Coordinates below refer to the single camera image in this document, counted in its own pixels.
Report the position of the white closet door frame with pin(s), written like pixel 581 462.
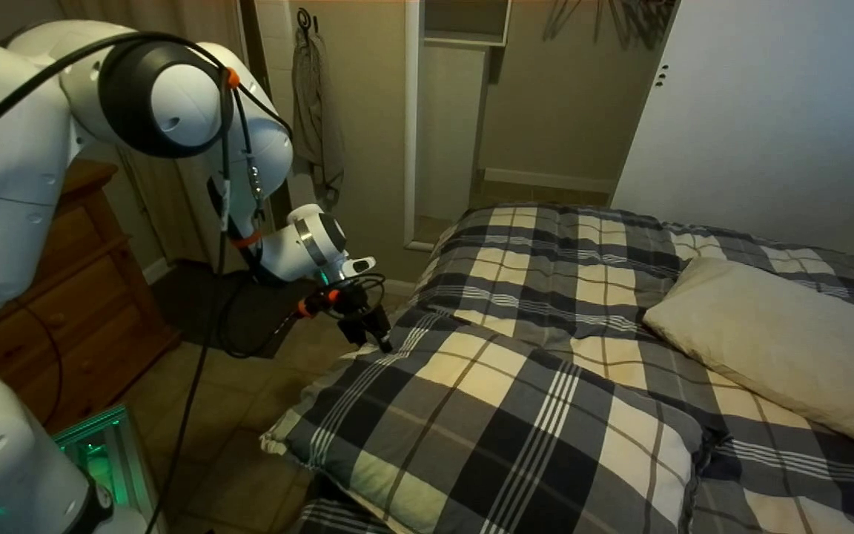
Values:
pixel 446 119

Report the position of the plaid checkered fabric cloth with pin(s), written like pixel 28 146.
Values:
pixel 504 435

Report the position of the wooden dresser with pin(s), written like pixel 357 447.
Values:
pixel 72 315

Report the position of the control box with green light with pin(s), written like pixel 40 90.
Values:
pixel 103 462

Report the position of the plaid bedspread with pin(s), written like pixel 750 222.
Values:
pixel 563 269

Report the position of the white wardrobe panel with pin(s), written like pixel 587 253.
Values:
pixel 763 119

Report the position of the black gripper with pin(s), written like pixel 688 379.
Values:
pixel 347 300

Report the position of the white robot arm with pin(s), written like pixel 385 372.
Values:
pixel 0 197

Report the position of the plain cream pillow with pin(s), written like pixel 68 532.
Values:
pixel 793 342

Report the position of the clothes hangers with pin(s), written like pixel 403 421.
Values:
pixel 609 19

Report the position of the dark floor mat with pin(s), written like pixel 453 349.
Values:
pixel 209 308

